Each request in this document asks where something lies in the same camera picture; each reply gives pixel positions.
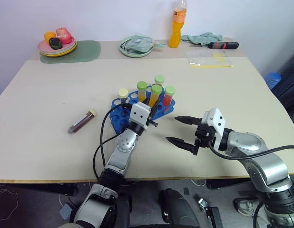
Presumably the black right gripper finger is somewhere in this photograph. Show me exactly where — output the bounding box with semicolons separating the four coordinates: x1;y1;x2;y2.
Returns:
165;136;199;156
174;115;203;126

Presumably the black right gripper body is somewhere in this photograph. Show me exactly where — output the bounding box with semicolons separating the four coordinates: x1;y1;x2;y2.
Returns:
194;123;217;150

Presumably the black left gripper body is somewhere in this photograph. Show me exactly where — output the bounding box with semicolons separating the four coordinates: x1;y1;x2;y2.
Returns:
146;104;160;128

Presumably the yellow test tube green cap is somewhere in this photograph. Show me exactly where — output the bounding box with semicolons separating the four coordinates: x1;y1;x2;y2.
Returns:
147;84;163;107

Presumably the orange test tube green cap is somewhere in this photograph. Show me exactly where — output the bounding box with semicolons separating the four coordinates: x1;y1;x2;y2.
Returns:
137;81;148;102

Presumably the red test tube green cap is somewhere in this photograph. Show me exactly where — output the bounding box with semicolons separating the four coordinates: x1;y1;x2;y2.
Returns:
162;85;176;107

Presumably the clear test tube green cap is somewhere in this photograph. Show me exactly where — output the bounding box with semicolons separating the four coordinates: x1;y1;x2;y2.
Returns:
154;74;166;87

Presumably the blue test tube rack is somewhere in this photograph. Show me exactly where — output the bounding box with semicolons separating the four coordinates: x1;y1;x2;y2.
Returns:
110;85;176;134

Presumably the dark red test tube cream cap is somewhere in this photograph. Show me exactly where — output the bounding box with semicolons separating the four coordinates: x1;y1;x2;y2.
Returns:
68;109;98;135

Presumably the pale green plate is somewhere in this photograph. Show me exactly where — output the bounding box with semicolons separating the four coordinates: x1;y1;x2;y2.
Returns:
118;36;154;58

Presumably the pale green fabric pouch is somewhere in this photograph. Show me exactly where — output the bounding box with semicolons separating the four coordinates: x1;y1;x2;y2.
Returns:
124;35;167;53

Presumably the clear zip bag yellow strip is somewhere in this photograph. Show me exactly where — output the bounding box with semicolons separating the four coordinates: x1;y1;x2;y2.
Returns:
186;50;235;69

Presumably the dark rounded shape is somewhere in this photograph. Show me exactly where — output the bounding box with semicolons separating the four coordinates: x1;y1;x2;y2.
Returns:
115;191;133;228
158;188;201;228

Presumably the orange soda bottle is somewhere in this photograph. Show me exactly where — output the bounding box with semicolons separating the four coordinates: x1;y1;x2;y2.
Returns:
168;0;188;49

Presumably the green placemat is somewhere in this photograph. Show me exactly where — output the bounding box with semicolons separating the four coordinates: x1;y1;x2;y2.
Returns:
39;39;102;65

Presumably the pale green cloth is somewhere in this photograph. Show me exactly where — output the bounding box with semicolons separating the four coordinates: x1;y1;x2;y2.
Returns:
180;31;225;48

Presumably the grey sneaker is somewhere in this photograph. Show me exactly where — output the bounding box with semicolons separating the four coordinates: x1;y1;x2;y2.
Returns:
233;198;258;217

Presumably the black red screwdriver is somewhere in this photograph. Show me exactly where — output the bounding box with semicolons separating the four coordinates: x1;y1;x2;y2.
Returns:
189;41;240;50

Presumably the blue ribbed stool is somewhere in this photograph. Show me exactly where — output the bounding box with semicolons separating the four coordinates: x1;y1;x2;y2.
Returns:
264;72;284;91

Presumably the yellow plate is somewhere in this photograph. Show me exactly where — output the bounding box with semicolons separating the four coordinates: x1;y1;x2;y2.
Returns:
39;40;78;58

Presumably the black chair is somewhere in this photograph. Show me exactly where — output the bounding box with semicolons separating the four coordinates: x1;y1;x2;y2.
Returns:
271;50;294;113

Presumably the pink toy food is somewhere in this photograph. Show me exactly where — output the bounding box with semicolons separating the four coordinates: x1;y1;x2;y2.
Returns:
55;27;73;45

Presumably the dark toy food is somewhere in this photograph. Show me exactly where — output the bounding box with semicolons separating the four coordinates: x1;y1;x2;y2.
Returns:
48;37;63;50

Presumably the pink plate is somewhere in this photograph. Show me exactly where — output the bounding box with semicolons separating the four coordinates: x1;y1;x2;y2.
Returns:
37;36;75;52

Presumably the orange toy food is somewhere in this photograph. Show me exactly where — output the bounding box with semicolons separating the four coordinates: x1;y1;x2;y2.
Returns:
44;31;57;44

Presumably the grey floor box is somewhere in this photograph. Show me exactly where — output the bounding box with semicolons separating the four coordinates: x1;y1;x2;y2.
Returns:
59;203;73;221

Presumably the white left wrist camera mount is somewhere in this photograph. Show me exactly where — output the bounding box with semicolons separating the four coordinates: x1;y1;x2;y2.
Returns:
129;102;153;130

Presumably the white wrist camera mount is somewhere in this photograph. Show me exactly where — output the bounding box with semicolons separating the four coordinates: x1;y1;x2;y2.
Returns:
200;107;227;152
129;102;153;130

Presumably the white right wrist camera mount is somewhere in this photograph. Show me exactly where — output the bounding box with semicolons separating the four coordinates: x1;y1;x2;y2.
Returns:
200;107;227;152

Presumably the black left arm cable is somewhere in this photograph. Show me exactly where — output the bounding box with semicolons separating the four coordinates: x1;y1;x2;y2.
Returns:
93;104;135;179

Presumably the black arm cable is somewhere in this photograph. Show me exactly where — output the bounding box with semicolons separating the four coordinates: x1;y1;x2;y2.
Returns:
93;104;135;179
208;140;294;161

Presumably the black table frame beam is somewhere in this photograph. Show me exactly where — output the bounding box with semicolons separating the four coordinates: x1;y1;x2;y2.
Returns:
206;177;252;190
0;182;79;197

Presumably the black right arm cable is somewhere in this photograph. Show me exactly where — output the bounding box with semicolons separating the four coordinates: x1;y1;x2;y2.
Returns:
208;140;294;161

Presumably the metal clamp black bracket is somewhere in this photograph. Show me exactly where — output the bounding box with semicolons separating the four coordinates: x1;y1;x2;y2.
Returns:
197;197;224;228

